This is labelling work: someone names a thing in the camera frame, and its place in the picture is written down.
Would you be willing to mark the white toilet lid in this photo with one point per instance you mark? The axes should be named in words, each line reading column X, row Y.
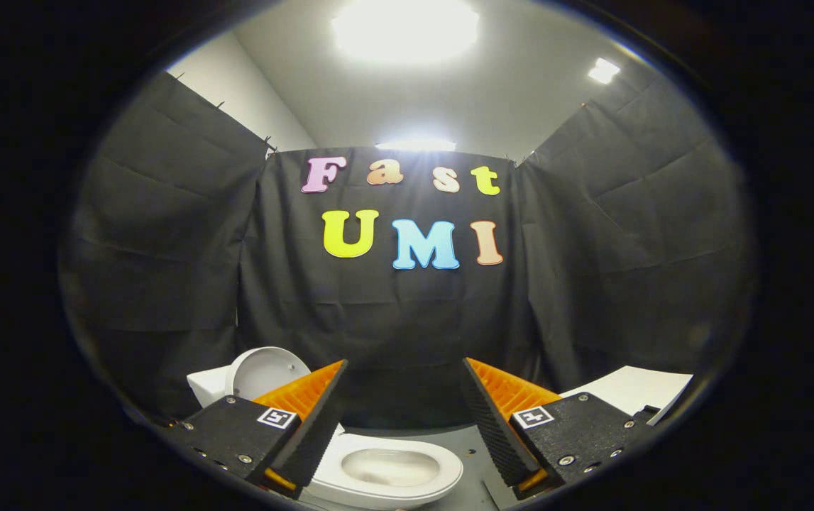
column 265, row 372

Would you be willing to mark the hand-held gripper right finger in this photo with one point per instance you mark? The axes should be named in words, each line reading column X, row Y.
column 495, row 433

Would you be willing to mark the black backdrop cloth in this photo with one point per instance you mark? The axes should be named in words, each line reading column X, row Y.
column 392, row 326

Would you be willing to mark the small ceiling light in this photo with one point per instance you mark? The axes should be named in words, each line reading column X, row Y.
column 604, row 71

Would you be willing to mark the white ceramic toilet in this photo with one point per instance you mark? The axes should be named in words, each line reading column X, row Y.
column 385, row 495

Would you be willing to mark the ceiling light behind cloth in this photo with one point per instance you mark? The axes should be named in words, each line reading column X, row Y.
column 415, row 145

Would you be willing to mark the large ceiling light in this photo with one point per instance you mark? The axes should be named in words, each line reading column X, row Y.
column 405, row 28

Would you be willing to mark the white cabinet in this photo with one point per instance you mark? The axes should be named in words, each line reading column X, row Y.
column 634, row 390

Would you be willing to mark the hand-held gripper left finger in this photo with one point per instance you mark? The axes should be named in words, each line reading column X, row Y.
column 318, row 433

